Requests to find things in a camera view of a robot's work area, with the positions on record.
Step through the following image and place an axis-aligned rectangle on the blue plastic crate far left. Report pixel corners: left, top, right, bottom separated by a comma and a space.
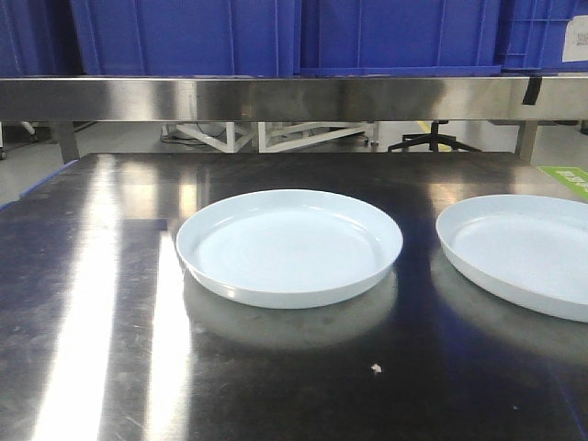
1, 1, 84, 78

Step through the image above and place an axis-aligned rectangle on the blue plastic crate right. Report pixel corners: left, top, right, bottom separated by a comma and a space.
495, 1, 587, 74

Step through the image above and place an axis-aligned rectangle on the blue plastic crate middle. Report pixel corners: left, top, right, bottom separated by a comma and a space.
300, 1, 501, 77

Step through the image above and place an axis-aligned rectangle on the blue plastic crate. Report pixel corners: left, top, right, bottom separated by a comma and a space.
495, 1, 587, 74
70, 1, 301, 77
300, 1, 501, 77
1, 1, 84, 78

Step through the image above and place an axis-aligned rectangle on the white label on crate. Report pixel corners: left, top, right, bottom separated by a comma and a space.
562, 15, 588, 62

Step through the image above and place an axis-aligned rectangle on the stainless steel shelf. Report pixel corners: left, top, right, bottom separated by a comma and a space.
1, 73, 587, 161

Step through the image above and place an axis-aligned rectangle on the black office chair base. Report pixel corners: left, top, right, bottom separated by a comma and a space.
387, 120, 481, 153

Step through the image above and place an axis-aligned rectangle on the light blue plate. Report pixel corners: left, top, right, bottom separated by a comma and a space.
175, 189, 403, 310
435, 195, 587, 322

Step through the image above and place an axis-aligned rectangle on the white metal frame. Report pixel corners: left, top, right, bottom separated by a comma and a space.
160, 121, 379, 153

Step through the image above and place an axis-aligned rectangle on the black tape strip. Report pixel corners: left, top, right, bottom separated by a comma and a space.
522, 76, 543, 106

